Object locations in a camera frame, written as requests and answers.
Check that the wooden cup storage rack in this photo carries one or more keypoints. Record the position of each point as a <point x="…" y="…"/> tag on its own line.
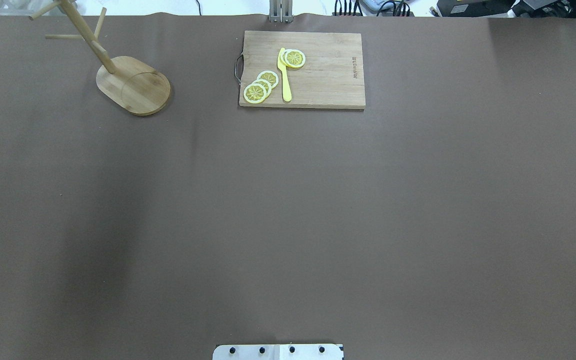
<point x="132" y="84"/>

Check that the yellow plastic knife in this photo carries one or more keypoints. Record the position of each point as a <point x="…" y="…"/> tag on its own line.
<point x="285" y="83"/>

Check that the middle overlapping lemon slice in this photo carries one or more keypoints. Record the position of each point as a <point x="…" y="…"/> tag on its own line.
<point x="265" y="84"/>

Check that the lemon slice nearest knife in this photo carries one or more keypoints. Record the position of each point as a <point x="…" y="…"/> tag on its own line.
<point x="270" y="77"/>

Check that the bamboo cutting board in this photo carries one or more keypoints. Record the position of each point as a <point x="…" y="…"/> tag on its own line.
<point x="331" y="78"/>

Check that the lemon slice under knife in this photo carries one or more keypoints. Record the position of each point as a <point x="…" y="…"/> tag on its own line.
<point x="293" y="58"/>

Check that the lemon slice beside knife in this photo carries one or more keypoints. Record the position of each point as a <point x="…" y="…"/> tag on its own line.
<point x="281" y="57"/>

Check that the lemon slice near handle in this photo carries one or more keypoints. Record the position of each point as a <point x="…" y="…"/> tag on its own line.
<point x="254" y="94"/>

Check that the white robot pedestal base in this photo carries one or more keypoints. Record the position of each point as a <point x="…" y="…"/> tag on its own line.
<point x="286" y="351"/>

